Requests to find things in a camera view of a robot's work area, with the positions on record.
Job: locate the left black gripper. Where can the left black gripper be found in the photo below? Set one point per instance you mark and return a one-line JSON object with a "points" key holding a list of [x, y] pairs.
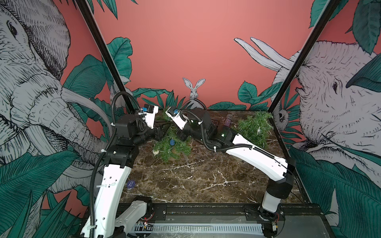
{"points": [[158, 130]]}

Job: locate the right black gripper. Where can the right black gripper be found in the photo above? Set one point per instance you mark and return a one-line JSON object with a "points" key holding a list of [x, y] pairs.
{"points": [[180, 135]]}

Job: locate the small christmas tree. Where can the small christmas tree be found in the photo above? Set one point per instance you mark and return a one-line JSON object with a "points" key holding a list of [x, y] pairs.
{"points": [[256, 128], [171, 147]]}

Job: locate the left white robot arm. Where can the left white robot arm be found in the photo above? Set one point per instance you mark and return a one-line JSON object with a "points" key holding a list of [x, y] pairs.
{"points": [[103, 221]]}

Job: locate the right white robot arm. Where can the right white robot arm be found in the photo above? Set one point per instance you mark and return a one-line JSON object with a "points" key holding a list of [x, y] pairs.
{"points": [[220, 137]]}

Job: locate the purple glitter tube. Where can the purple glitter tube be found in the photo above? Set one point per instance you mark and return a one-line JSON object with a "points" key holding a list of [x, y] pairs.
{"points": [[228, 119]]}

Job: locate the dark blue round lid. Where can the dark blue round lid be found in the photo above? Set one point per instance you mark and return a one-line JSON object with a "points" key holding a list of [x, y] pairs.
{"points": [[130, 184]]}

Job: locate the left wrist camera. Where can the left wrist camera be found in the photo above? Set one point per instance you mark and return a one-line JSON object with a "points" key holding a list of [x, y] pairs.
{"points": [[148, 113]]}

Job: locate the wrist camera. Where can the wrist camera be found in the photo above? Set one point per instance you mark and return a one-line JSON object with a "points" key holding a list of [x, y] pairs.
{"points": [[148, 113], [174, 114]]}

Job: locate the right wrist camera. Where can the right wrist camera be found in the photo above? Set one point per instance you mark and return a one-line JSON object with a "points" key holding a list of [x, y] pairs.
{"points": [[174, 114]]}

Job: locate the white slotted cable duct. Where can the white slotted cable duct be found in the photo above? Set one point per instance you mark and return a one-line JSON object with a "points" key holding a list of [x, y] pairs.
{"points": [[163, 228]]}

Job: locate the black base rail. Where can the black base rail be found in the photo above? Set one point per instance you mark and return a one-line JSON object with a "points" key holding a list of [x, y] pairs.
{"points": [[249, 211]]}

